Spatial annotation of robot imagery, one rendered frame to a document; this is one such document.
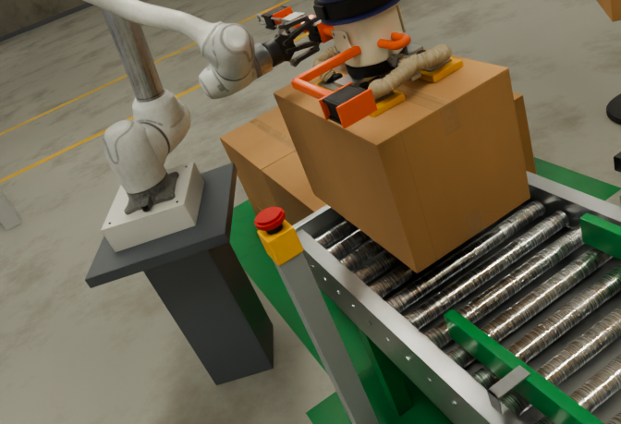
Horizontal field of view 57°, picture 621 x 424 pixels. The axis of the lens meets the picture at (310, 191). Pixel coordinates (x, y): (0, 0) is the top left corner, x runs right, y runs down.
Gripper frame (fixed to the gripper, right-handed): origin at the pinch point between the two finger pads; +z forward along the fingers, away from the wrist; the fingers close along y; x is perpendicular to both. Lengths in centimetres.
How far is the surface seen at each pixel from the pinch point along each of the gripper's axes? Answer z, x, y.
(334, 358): -51, 55, 60
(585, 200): 32, 59, 61
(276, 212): -48, 54, 16
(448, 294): -15, 54, 65
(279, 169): -15, -62, 66
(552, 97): 156, -77, 120
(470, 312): -15, 64, 66
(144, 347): -105, -78, 120
